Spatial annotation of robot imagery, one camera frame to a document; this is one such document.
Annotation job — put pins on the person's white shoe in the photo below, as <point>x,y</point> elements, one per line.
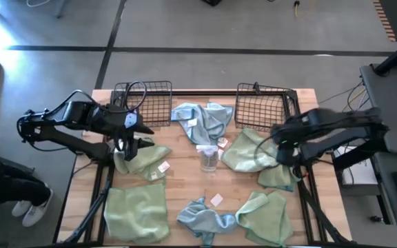
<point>38,210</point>
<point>21,208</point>

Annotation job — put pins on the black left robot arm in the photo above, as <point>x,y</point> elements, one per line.
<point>67,141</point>

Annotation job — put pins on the black slanted pole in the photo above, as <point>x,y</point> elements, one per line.
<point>395,56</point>

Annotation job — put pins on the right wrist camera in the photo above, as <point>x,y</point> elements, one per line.
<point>283,140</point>

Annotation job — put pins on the black aluminium table frame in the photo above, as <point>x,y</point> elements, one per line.
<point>202,93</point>

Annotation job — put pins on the clear plastic cup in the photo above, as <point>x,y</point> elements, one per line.
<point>208,160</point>

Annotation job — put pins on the grey side desk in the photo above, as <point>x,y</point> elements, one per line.
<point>391,103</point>

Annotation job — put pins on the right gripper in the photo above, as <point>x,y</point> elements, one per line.
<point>286,155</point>

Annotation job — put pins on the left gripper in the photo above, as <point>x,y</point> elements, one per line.
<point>112,122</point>

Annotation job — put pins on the blue microfiber towel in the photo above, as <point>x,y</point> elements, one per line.
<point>202,218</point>
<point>202,120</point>

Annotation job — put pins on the small black caster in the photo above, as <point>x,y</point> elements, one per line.
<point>377,219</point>

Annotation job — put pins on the grey furniture leg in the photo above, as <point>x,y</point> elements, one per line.
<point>61,8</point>

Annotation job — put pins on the white box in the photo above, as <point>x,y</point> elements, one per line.
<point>357,174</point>

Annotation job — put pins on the black floor object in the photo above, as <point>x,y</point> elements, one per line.
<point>212,2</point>

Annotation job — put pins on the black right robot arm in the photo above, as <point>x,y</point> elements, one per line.
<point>340,118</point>

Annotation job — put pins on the green microfiber towel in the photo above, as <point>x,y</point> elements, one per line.
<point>143,158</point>
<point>276,179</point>
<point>264,217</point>
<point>246,151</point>
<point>136,213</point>

